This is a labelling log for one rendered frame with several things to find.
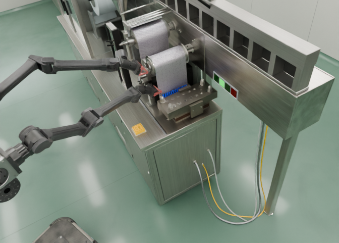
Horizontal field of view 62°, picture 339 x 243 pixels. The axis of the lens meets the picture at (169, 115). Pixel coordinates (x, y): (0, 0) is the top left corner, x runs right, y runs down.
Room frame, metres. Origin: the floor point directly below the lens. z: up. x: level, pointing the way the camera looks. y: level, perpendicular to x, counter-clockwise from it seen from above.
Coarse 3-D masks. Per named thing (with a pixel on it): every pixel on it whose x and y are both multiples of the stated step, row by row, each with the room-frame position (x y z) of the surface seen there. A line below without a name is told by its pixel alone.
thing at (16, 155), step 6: (18, 144) 0.83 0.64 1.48; (0, 150) 0.79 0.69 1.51; (6, 150) 0.80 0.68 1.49; (12, 150) 0.80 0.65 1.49; (18, 150) 0.80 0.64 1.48; (24, 150) 0.81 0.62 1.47; (6, 156) 0.75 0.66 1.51; (12, 156) 0.77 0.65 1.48; (18, 156) 0.78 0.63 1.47; (24, 156) 0.79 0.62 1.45; (12, 162) 0.75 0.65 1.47; (18, 162) 0.77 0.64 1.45; (18, 168) 0.75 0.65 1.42
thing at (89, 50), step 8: (56, 0) 3.49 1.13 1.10; (72, 0) 2.41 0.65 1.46; (64, 8) 3.00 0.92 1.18; (64, 16) 3.41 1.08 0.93; (80, 16) 2.42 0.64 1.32; (72, 24) 2.94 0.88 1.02; (80, 24) 2.41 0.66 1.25; (80, 40) 2.74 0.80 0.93; (88, 40) 2.42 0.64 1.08; (88, 48) 2.41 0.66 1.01
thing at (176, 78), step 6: (168, 72) 1.60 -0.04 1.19; (174, 72) 1.61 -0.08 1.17; (180, 72) 1.63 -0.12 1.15; (186, 72) 1.65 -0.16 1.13; (156, 78) 1.56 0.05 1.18; (162, 78) 1.58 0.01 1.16; (168, 78) 1.59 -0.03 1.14; (174, 78) 1.61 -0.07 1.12; (180, 78) 1.63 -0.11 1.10; (186, 78) 1.65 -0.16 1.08; (162, 84) 1.57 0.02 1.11; (168, 84) 1.59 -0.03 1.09; (174, 84) 1.61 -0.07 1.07; (180, 84) 1.63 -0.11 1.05; (162, 90) 1.57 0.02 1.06; (168, 90) 1.59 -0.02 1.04
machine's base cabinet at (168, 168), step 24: (72, 48) 3.46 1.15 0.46; (96, 96) 2.77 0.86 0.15; (120, 120) 1.75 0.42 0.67; (216, 120) 1.45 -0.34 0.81; (168, 144) 1.29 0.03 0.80; (192, 144) 1.36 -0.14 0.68; (216, 144) 1.45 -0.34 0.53; (144, 168) 1.38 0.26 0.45; (168, 168) 1.28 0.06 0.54; (192, 168) 1.36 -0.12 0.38; (216, 168) 1.45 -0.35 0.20; (168, 192) 1.26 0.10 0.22
